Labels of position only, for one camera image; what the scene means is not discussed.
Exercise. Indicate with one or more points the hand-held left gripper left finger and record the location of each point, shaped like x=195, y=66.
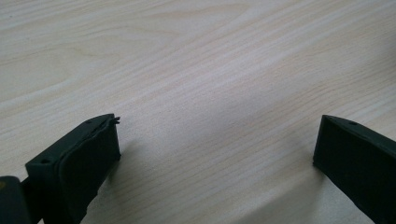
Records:
x=81, y=168

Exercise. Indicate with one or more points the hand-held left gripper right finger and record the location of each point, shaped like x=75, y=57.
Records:
x=358, y=161

